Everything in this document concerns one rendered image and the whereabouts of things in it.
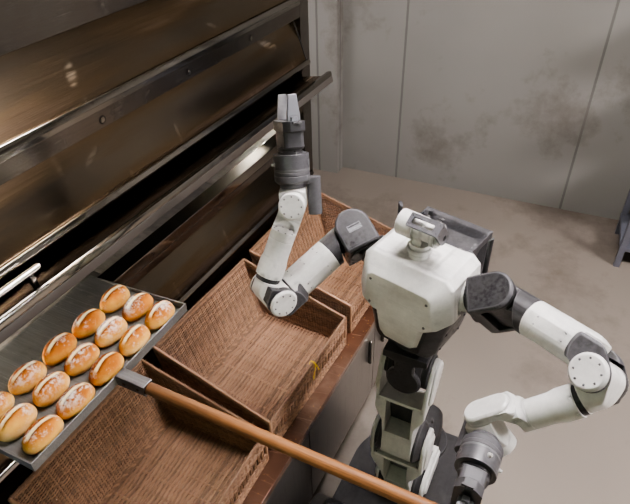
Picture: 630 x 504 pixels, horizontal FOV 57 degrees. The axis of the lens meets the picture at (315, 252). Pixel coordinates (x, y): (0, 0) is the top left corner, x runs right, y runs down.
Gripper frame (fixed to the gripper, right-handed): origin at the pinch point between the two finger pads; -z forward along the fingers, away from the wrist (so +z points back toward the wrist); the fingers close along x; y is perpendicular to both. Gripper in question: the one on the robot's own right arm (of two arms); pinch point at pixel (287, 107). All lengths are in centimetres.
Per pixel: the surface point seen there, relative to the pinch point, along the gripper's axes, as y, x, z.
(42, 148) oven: 57, -16, 6
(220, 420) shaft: 26, 21, 67
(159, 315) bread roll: 36, -13, 52
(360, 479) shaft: 2, 43, 73
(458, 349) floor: -114, -107, 133
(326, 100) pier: -104, -273, 6
